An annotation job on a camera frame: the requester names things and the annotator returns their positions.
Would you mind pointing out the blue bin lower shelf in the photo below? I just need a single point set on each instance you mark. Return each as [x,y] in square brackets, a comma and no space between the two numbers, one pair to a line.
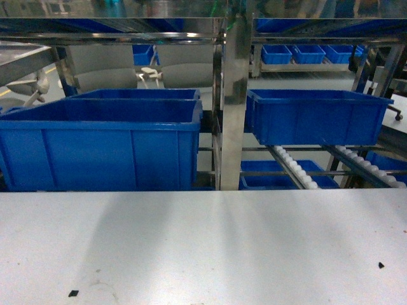
[279,182]

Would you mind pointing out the blue bin shelf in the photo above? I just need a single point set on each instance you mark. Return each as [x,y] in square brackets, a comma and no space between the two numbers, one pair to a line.
[315,117]
[279,182]

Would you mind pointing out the blue bin behind front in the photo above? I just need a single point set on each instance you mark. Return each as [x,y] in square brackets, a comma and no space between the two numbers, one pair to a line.
[188,94]

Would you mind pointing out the grey office chair right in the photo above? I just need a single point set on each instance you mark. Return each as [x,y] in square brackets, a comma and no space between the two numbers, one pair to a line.
[183,66]

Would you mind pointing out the grey office chair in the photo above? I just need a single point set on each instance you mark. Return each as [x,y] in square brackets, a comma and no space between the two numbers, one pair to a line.
[93,67]
[183,66]

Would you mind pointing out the blue bin right shelf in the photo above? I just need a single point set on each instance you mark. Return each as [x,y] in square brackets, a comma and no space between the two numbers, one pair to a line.
[315,117]

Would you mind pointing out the large blue bin front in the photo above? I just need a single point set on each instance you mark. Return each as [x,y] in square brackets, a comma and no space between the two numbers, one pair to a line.
[102,145]

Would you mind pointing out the grey office chair left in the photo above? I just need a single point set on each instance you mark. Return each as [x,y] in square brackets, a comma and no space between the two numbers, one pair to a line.
[93,67]

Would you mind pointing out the steel rack upright post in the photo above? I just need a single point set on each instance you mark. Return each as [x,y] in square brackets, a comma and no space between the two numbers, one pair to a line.
[236,71]

